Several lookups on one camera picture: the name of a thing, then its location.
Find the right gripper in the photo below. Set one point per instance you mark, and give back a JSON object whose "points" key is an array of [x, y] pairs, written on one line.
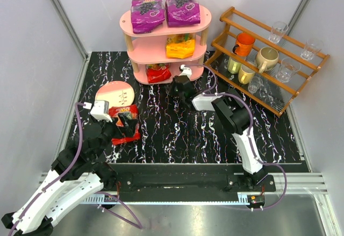
{"points": [[178, 83]]}

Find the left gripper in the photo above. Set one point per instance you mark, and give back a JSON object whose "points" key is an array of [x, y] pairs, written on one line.
{"points": [[118, 124]]}

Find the red candy bag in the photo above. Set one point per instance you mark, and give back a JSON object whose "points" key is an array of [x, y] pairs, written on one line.
{"points": [[131, 114], [158, 72]]}

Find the orange candy bag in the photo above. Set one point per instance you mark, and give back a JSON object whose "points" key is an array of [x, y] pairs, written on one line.
{"points": [[180, 46]]}

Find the purple candy bag front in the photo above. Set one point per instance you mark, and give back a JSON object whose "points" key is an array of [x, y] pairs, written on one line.
{"points": [[182, 12]]}

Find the purple candy bag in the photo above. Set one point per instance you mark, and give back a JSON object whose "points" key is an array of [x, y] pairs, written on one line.
{"points": [[182, 12], [146, 15]]}

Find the purple candy bag back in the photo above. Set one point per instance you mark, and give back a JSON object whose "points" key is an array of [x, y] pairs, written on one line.
{"points": [[146, 15]]}

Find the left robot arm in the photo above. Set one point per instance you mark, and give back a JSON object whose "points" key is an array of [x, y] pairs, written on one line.
{"points": [[74, 176]]}

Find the pink three-tier shelf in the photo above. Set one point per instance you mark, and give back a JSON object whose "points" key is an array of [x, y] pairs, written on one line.
{"points": [[150, 48]]}

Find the clear glass middle shelf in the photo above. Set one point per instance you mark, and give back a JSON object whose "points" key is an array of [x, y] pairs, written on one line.
{"points": [[287, 69]]}

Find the pink round plate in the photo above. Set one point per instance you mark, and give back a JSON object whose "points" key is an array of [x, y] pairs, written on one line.
{"points": [[116, 94]]}

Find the green-yellow mug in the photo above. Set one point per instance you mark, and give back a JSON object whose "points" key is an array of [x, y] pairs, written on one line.
{"points": [[233, 65]]}

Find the cream yellow mug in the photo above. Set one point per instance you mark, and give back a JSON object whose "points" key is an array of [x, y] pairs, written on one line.
{"points": [[245, 74]]}

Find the small clear glass bottom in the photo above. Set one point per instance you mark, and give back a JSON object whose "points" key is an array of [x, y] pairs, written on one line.
{"points": [[255, 84]]}

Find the orange mug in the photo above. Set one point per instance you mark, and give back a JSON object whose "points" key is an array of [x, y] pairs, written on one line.
{"points": [[243, 44]]}

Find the wooden cup rack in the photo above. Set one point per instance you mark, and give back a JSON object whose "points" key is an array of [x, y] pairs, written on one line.
{"points": [[277, 95]]}

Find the beige round mug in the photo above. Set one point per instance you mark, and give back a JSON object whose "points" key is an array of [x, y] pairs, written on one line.
{"points": [[266, 59]]}

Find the clear glass top left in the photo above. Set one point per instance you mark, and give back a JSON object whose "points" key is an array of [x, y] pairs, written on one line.
{"points": [[278, 30]]}

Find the clear glass top right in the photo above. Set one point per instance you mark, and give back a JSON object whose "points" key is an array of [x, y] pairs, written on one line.
{"points": [[311, 48]]}

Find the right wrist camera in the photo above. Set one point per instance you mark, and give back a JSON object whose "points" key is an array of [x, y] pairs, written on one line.
{"points": [[185, 71]]}

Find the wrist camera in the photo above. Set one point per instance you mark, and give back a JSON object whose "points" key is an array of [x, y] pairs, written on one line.
{"points": [[185, 71], [99, 110]]}

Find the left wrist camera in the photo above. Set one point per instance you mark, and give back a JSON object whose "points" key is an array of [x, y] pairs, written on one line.
{"points": [[99, 110]]}

